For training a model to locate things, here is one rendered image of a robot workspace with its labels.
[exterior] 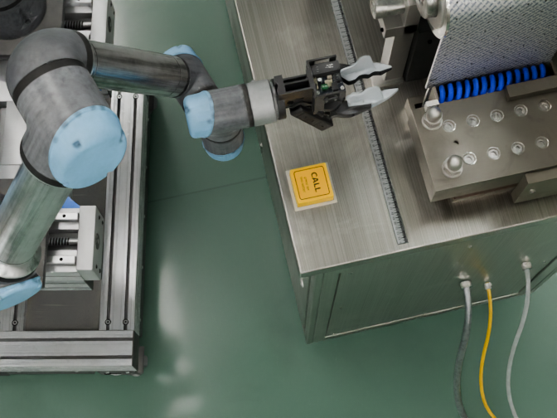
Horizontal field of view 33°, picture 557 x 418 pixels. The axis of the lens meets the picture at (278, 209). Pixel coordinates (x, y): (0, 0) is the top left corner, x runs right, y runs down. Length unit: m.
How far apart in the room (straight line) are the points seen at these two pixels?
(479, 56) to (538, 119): 0.16
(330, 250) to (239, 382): 0.93
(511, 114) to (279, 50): 0.48
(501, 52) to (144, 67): 0.61
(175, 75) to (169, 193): 1.12
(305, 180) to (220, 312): 0.95
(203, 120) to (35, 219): 0.32
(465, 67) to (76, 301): 1.24
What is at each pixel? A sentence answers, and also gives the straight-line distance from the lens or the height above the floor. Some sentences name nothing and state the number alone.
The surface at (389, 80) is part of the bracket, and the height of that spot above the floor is 0.91.
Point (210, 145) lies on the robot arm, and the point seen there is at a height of 1.04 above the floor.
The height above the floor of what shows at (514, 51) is 1.10.
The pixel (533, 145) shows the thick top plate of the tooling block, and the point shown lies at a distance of 1.72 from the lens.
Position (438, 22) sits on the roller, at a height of 1.24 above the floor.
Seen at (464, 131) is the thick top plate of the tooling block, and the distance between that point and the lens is 1.71.
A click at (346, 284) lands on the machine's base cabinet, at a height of 0.71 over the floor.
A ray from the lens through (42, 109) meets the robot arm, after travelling 1.35.
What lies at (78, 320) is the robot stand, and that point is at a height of 0.21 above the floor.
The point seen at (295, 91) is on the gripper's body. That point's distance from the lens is 1.56.
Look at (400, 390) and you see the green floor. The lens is 2.62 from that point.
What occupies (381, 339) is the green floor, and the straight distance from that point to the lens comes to 2.63.
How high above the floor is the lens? 2.58
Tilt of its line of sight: 72 degrees down
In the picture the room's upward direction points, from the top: 1 degrees counter-clockwise
